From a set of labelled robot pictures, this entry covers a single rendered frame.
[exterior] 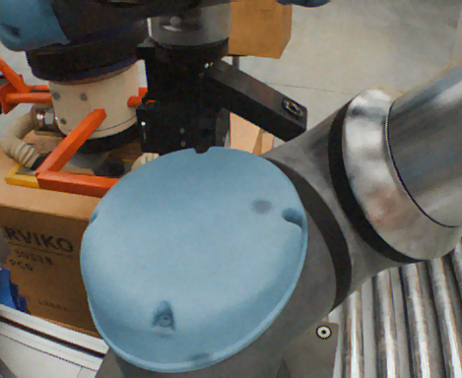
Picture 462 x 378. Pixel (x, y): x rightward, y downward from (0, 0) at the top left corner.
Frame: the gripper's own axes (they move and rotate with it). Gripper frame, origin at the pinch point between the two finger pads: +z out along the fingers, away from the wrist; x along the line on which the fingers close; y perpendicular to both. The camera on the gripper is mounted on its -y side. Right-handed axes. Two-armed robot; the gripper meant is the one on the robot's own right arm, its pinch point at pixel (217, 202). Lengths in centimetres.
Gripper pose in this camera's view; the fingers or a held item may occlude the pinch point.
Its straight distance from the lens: 49.2
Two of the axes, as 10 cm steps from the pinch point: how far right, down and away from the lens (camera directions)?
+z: 0.0, 7.7, 6.4
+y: -9.8, -1.3, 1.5
